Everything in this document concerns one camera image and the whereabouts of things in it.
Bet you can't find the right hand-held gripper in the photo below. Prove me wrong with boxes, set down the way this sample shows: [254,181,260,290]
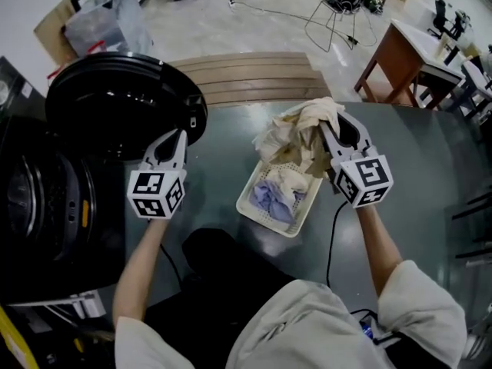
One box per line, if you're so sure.
[318,109,396,210]

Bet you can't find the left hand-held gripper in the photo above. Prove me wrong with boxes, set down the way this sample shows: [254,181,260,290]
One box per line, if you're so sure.
[126,128,190,221]

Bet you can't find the large beige clothes piece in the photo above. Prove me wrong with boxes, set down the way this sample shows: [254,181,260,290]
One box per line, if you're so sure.
[252,96,347,179]

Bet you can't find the small cream clothes piece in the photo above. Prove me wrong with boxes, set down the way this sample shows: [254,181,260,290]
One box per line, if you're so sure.
[264,167,311,196]

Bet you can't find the white plastic laundry basket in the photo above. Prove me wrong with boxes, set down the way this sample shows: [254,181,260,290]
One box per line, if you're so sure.
[234,104,326,239]

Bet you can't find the lavender clothes piece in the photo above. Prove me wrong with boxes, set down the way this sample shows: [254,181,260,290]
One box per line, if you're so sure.
[248,178,308,225]

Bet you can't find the dark grey washing machine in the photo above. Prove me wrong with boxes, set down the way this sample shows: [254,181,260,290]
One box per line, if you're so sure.
[0,55,128,305]

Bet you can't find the person's left forearm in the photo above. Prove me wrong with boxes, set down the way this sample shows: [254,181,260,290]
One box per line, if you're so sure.
[112,217,170,324]

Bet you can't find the person's right forearm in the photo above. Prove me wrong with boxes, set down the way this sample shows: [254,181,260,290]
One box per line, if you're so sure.
[355,204,404,298]

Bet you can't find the round black washer door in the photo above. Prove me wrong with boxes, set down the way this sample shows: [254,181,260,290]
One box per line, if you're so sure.
[45,52,208,161]

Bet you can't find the clear plastic storage box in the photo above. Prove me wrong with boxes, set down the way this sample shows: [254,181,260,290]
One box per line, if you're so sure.
[63,0,153,59]

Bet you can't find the wooden slatted ramp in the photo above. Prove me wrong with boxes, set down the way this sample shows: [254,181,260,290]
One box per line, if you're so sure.
[168,51,331,109]

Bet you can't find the person's legs in black trousers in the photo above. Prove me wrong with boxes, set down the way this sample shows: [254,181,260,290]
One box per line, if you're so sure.
[144,228,297,361]

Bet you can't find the black office chair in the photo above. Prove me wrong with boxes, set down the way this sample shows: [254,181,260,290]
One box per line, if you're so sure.
[428,0,468,40]

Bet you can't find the brown board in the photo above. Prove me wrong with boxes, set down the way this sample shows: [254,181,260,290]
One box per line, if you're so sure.
[33,0,78,67]

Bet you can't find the person's white shirt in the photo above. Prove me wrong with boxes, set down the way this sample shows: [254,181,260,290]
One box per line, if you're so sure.
[114,259,468,369]

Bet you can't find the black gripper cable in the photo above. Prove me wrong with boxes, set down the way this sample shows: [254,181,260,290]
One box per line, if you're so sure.
[158,243,185,286]
[325,201,350,288]

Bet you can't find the wire frame chair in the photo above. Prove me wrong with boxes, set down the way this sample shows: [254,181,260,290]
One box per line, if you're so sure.
[305,0,380,53]

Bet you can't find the white floor cable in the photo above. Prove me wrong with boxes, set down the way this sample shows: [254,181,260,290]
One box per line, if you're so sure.
[230,0,380,52]

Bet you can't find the white washer stand frame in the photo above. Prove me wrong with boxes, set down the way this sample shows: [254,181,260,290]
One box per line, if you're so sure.
[7,290,107,321]

